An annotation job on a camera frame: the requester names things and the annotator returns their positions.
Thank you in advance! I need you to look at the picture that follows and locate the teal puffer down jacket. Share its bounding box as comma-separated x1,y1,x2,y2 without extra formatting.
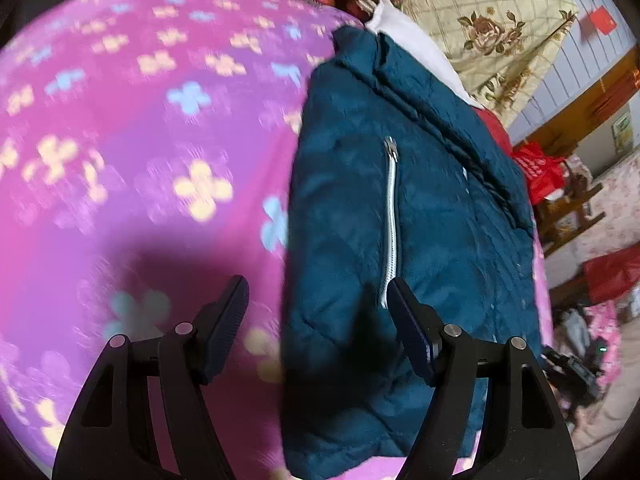
281,26,541,479

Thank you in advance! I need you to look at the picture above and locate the wooden chair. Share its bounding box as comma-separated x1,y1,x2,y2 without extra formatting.
534,183,606,258

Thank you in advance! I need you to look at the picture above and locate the red shopping bag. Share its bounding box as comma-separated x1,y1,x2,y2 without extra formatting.
512,142,565,205

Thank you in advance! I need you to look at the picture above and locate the red pillow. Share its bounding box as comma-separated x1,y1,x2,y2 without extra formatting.
474,107,513,156

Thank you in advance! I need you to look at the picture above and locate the pink floral bed sheet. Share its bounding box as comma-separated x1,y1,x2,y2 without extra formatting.
0,0,557,480

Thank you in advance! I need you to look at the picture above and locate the cream floral quilt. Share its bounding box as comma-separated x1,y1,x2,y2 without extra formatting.
400,0,578,127

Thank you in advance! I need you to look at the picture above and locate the white folded cloth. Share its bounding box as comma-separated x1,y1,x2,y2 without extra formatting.
366,0,484,110

